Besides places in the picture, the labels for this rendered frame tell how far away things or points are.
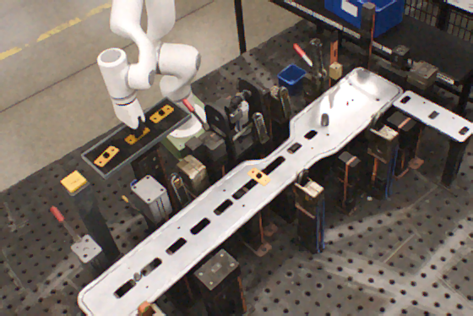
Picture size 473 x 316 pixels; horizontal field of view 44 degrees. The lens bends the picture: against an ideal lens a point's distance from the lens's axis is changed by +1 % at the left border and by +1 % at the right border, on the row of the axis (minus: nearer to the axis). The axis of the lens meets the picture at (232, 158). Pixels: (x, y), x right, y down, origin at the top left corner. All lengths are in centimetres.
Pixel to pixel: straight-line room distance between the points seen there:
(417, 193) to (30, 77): 287
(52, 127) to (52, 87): 39
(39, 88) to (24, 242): 193
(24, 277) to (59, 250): 16
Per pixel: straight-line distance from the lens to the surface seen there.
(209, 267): 178
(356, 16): 250
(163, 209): 192
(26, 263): 239
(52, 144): 377
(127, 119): 188
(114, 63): 173
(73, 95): 405
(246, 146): 214
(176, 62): 216
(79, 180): 192
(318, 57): 220
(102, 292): 185
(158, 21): 210
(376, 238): 222
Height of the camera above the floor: 256
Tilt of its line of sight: 49 degrees down
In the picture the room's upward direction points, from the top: 9 degrees counter-clockwise
